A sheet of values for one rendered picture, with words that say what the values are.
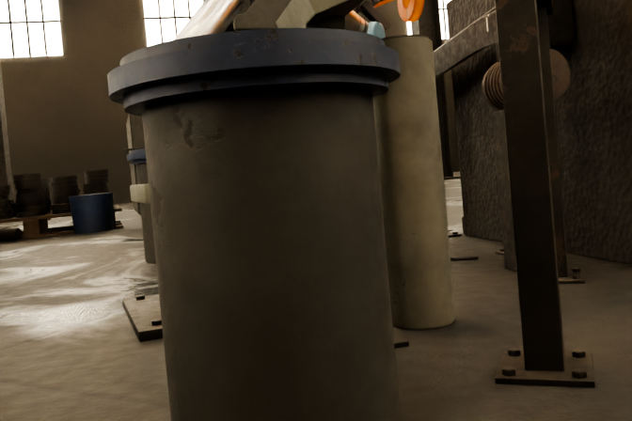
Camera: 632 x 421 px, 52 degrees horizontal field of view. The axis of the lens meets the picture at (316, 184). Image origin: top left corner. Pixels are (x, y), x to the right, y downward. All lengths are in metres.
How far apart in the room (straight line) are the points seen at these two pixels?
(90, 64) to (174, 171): 11.36
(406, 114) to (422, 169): 0.10
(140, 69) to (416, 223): 0.66
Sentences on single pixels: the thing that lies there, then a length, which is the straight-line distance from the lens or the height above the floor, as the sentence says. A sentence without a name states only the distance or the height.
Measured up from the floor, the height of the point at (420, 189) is 0.25.
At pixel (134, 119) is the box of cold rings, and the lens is 4.10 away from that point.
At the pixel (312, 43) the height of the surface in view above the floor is 0.41.
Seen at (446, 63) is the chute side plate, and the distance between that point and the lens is 2.31.
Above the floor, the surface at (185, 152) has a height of 0.33.
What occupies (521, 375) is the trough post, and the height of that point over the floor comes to 0.01.
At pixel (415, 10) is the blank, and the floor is 0.77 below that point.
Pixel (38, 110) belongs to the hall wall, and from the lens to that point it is 12.00.
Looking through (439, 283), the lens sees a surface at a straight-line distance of 1.19.
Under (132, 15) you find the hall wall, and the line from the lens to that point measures 12.13.
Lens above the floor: 0.30
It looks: 1 degrees down
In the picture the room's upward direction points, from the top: 5 degrees counter-clockwise
